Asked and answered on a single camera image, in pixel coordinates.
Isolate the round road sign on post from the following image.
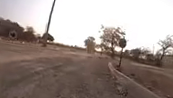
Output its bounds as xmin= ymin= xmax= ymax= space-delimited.
xmin=114 ymin=36 xmax=129 ymax=69

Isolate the tall dark pole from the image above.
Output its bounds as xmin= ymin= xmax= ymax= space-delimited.
xmin=41 ymin=0 xmax=60 ymax=48

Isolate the bare dirt verge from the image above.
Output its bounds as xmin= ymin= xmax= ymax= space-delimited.
xmin=106 ymin=58 xmax=173 ymax=98

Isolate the bare branched tree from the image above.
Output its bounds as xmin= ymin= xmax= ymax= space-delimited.
xmin=153 ymin=33 xmax=173 ymax=69

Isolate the small dark tree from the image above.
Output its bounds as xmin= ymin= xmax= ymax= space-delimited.
xmin=82 ymin=35 xmax=99 ymax=55

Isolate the brown-grey asphalt road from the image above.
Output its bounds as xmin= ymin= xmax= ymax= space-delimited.
xmin=0 ymin=37 xmax=173 ymax=98

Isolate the sparse-leaved tree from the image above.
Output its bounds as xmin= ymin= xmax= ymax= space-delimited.
xmin=95 ymin=23 xmax=128 ymax=61

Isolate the pale concrete kerb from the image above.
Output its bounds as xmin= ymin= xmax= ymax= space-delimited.
xmin=102 ymin=61 xmax=173 ymax=98

